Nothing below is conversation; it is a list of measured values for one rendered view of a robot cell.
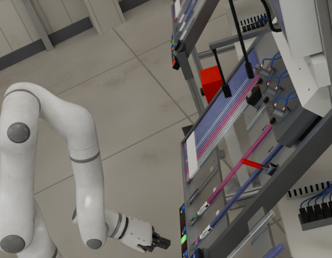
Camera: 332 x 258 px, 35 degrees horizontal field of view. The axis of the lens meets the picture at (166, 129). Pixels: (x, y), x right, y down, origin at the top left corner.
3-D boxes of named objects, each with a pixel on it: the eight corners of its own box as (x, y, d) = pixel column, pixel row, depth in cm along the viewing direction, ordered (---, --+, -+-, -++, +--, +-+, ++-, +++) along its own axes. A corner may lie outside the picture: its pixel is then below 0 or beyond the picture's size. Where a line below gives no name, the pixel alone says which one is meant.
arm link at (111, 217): (118, 227, 166) (119, 207, 174) (79, 212, 162) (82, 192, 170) (106, 244, 170) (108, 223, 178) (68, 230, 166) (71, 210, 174)
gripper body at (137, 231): (115, 222, 179) (144, 233, 182) (113, 245, 171) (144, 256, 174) (125, 208, 175) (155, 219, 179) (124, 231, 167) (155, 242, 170)
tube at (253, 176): (199, 243, 177) (196, 242, 177) (199, 240, 178) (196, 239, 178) (292, 135, 152) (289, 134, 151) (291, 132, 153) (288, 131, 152)
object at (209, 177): (202, 269, 173) (193, 265, 173) (190, 145, 227) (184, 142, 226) (234, 233, 164) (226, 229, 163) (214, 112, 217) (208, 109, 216)
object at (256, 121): (275, 197, 156) (261, 191, 154) (244, 81, 209) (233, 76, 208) (350, 115, 139) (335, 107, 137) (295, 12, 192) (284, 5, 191)
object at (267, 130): (197, 219, 186) (193, 218, 186) (197, 216, 187) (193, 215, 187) (284, 113, 160) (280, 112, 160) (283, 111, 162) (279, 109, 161)
